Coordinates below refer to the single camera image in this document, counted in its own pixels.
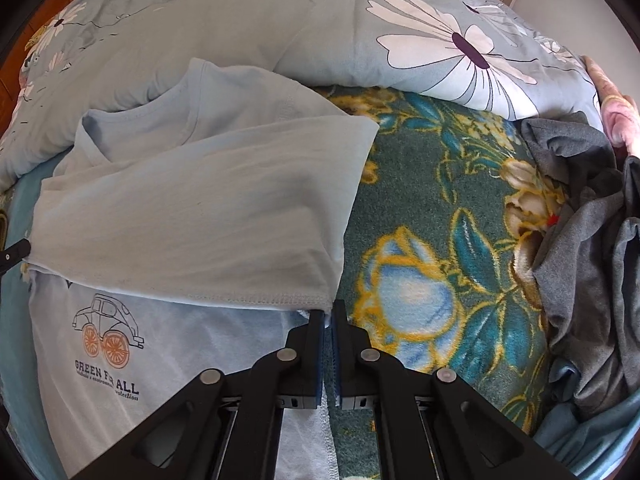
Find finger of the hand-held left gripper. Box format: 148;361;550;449
0;241;32;273

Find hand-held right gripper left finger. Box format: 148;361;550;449
70;310;325;480

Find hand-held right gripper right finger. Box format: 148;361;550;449
331;300;576;480

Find light blue printed T-shirt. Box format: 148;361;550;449
27;57;381;480

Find pile of blue clothes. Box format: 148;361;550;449
532;360;640;478

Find teal floral blanket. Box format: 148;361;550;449
0;85;571;480

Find grey clothing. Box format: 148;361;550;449
520;110;640;421

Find blue floral quilt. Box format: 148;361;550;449
0;0;603;191

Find pink blanket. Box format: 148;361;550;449
582;55;640;158

